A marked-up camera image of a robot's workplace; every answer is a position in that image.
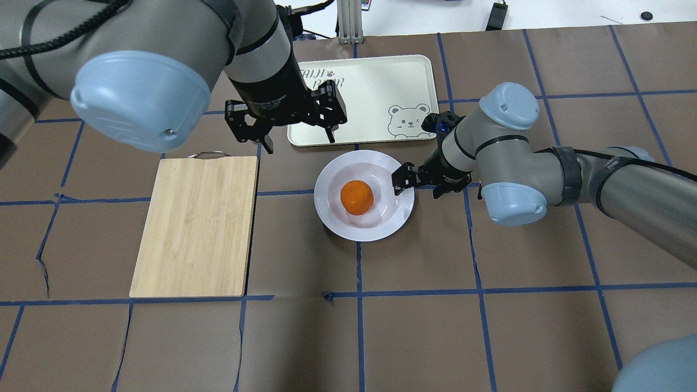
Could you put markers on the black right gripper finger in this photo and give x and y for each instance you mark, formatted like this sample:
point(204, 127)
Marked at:
point(403, 178)
point(442, 189)

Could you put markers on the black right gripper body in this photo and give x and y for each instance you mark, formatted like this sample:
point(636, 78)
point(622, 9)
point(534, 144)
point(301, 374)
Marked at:
point(442, 170)

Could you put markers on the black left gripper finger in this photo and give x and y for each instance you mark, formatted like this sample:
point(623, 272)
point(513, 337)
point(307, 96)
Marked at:
point(330, 133)
point(267, 143)

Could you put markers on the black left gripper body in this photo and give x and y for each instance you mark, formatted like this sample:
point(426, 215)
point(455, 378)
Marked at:
point(270, 90)

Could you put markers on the orange fruit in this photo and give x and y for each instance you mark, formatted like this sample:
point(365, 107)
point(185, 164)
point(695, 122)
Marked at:
point(356, 197)

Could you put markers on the white round plate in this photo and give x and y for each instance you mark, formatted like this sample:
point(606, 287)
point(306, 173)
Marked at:
point(388, 213)

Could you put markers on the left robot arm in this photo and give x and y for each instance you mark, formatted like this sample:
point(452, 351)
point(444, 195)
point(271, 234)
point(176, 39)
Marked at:
point(142, 72)

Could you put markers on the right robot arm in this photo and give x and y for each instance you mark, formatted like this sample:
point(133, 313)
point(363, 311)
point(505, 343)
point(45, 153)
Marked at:
point(518, 184)

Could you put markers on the cream bear tray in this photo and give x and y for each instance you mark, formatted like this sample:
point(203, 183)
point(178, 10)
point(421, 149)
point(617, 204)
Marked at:
point(386, 98)

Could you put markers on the wooden cutting board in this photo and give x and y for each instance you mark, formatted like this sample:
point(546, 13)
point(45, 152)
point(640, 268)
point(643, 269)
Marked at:
point(197, 236)

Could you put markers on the black power adapter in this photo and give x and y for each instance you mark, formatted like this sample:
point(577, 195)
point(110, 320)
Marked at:
point(498, 14)

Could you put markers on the aluminium frame post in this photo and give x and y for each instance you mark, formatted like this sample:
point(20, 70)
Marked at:
point(350, 22)

